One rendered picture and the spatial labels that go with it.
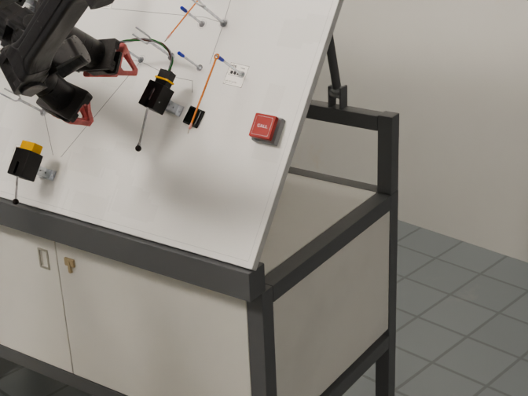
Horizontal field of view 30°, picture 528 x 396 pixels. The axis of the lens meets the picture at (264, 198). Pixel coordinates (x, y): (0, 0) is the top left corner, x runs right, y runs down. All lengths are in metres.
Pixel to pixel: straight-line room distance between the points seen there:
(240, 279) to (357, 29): 2.21
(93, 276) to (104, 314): 0.10
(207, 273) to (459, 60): 1.98
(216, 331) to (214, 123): 0.44
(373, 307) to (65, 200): 0.80
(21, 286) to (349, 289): 0.81
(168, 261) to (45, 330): 0.57
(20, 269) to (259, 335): 0.72
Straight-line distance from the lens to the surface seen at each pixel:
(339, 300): 2.30
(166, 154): 2.12
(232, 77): 2.09
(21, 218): 2.34
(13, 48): 1.72
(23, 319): 2.58
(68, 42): 1.80
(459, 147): 3.86
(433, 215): 4.04
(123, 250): 2.13
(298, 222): 2.28
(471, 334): 3.39
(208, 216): 2.01
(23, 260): 2.47
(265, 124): 1.97
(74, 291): 2.38
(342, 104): 2.42
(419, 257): 3.86
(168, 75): 2.08
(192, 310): 2.14
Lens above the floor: 1.78
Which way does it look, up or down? 24 degrees down
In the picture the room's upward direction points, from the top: 2 degrees counter-clockwise
